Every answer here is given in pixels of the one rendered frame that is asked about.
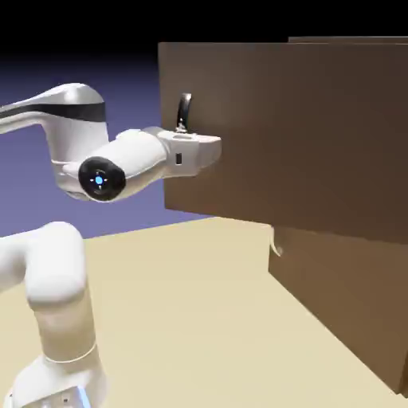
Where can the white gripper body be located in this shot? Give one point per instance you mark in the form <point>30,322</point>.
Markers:
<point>208,151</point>

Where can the brown wooden cabinet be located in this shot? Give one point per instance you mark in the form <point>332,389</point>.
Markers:
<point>350,39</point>

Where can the large brown cabinet door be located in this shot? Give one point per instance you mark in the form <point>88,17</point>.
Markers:
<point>302,134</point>

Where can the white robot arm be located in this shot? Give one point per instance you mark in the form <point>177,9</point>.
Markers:
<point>73,134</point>

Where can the small brown cabinet door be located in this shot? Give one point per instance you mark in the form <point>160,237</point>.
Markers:
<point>338,302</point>

